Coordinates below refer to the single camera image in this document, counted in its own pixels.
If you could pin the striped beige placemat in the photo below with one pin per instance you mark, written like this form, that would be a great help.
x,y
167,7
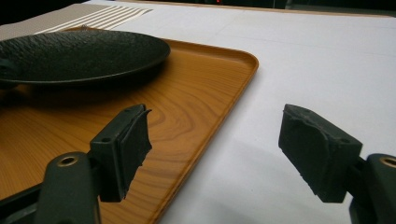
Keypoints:
x,y
71,15

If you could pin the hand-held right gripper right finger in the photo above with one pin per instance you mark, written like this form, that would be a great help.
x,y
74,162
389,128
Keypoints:
x,y
317,152

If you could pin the white table sheet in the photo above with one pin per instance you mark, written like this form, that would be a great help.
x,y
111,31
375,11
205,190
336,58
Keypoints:
x,y
311,62

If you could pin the dark textured round plate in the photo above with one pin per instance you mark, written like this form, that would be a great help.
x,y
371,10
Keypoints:
x,y
77,56

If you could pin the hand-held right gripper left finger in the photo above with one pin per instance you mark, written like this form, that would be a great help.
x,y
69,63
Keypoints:
x,y
121,155

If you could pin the brown wooden tray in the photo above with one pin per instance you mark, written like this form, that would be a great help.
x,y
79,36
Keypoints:
x,y
186,102

